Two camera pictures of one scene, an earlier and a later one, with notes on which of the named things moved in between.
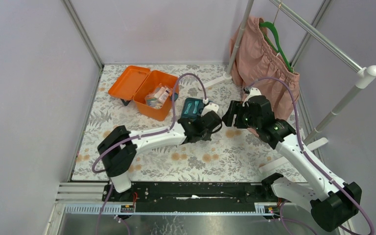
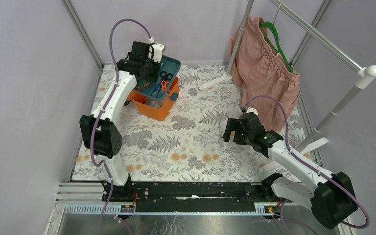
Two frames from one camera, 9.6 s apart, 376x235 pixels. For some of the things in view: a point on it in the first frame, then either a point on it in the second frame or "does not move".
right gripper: (227, 118) → (233, 124)
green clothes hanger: (279, 50) does not move
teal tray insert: (192, 107) → (170, 67)
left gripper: (212, 122) → (148, 71)
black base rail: (191, 196) does not move
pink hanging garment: (257, 58) does not move
